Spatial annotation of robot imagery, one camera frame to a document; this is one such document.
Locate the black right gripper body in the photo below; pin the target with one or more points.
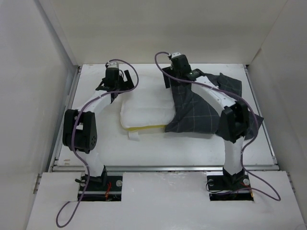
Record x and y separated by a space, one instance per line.
174 74

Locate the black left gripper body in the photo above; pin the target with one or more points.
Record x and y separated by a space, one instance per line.
119 85

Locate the white pillow with yellow edge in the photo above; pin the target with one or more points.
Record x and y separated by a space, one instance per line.
148 108

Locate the dark grey checked pillowcase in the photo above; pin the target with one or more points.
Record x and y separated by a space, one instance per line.
194 115

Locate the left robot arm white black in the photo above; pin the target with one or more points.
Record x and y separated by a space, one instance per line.
79 129

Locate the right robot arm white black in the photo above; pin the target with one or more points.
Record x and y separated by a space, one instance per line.
232 110

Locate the white front cover board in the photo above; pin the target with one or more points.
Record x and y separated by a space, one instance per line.
163 201

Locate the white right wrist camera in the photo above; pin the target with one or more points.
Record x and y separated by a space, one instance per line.
173 55

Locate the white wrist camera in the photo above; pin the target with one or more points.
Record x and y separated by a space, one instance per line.
173 55
112 64

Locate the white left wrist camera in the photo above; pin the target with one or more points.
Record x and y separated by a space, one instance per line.
112 64

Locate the aluminium left side rail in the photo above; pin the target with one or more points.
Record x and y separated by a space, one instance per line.
57 143

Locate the aluminium rail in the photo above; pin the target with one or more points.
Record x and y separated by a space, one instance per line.
57 143
259 155
57 168

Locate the aluminium front rail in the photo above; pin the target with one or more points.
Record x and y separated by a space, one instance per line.
57 168

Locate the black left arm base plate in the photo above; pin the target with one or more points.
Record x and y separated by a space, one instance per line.
108 191

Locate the aluminium right side rail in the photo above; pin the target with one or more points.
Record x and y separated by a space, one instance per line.
259 155

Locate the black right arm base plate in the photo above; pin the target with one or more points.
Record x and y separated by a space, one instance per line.
221 188

